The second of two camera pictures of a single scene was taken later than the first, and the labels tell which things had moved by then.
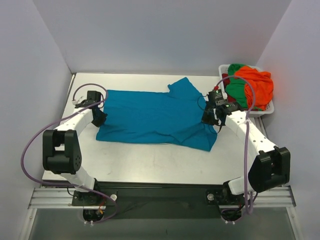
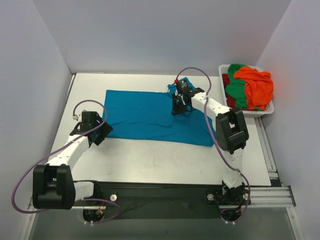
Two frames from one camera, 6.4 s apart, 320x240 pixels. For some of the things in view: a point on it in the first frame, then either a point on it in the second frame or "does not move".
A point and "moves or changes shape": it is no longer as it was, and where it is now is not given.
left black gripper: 100,118 to 101,133
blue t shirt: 149,117 moves or changes shape
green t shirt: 236,87 does not move
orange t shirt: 259,87 does not move
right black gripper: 208,116 to 178,108
